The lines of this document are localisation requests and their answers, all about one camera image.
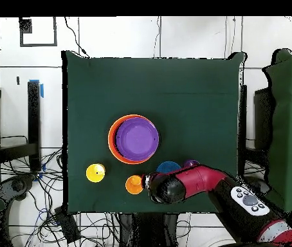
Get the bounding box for purple bowl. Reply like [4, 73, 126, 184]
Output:
[115, 116, 160, 162]

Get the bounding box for large orange bowl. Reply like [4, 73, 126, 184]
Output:
[107, 114, 158, 165]

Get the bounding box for orange cup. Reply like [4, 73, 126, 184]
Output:
[125, 174, 145, 196]

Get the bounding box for small blue bowl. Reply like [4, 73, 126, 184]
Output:
[156, 161, 183, 174]

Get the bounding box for purple cup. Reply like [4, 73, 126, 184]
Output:
[183, 159, 201, 169]

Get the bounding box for yellow cup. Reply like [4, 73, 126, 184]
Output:
[86, 163, 106, 181]

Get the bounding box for black power strip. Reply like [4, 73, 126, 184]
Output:
[54, 205, 81, 244]

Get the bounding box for dark green table cloth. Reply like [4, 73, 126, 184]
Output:
[61, 50, 247, 215]

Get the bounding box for black metal stand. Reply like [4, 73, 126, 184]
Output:
[0, 80, 42, 172]

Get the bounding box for blue tape strip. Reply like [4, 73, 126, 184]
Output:
[28, 78, 44, 98]

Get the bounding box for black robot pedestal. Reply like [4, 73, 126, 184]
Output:
[118, 212, 179, 247]

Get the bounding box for tangle of black cables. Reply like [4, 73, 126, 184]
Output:
[0, 134, 121, 247]

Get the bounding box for black floor cable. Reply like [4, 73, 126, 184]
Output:
[64, 17, 90, 58]

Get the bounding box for black square frame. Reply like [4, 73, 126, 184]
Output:
[19, 17, 58, 48]

